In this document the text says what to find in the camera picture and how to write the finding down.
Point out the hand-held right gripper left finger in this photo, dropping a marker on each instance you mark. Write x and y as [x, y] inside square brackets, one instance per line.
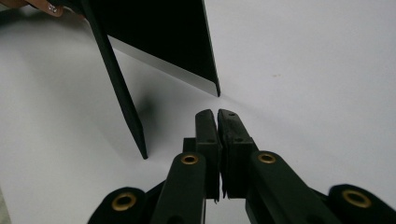
[186, 186]

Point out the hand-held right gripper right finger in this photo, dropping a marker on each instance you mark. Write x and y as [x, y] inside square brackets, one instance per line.
[267, 186]

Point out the wooden table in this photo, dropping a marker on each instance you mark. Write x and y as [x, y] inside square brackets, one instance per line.
[43, 7]

